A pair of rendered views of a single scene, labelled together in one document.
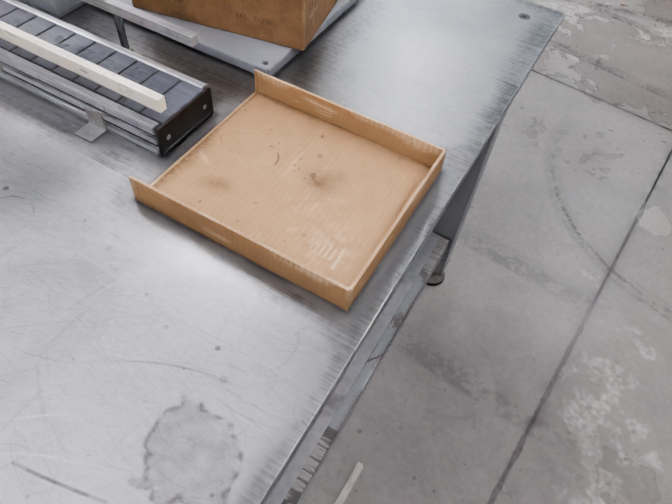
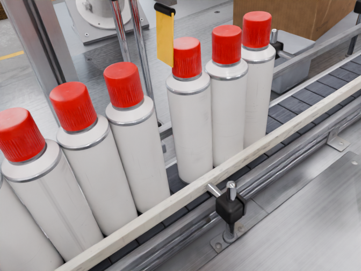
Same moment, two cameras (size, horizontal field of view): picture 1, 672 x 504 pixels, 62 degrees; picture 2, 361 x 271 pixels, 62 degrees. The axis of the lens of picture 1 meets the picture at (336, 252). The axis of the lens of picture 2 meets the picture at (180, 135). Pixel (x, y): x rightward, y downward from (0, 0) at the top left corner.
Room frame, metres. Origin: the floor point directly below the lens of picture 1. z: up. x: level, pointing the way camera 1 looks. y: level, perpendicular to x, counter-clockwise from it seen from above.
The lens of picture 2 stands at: (0.73, 1.16, 1.22)
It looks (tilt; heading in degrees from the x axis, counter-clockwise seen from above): 41 degrees down; 304
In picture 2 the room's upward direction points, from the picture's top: 7 degrees counter-clockwise
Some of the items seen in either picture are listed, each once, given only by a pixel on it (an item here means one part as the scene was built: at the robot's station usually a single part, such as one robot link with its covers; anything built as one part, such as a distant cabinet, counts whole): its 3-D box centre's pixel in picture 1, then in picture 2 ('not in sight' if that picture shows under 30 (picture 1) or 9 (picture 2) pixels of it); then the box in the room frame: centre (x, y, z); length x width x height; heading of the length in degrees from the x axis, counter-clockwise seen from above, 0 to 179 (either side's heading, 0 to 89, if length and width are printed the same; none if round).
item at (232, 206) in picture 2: not in sight; (231, 213); (0.81, 0.95, 0.89); 0.03 x 0.03 x 0.12; 65
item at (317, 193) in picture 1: (295, 174); not in sight; (0.50, 0.06, 0.85); 0.30 x 0.26 x 0.04; 65
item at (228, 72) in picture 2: not in sight; (225, 105); (0.86, 0.86, 0.98); 0.05 x 0.05 x 0.20
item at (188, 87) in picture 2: not in sight; (190, 119); (0.89, 0.90, 0.98); 0.05 x 0.05 x 0.20
